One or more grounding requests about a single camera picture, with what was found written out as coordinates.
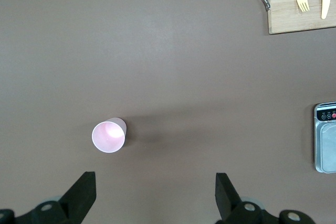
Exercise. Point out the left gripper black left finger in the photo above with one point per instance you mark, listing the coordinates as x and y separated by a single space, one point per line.
78 197

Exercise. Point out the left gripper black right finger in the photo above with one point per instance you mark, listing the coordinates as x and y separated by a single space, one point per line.
228 200

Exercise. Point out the pink plastic cup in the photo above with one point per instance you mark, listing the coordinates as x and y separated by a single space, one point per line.
107 137

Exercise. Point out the silver digital kitchen scale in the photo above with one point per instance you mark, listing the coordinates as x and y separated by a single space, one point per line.
325 145

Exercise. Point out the brown table cover sheet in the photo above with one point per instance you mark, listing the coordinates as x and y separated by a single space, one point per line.
183 77

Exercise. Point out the wooden cutting board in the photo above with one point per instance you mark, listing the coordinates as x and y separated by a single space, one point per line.
288 22

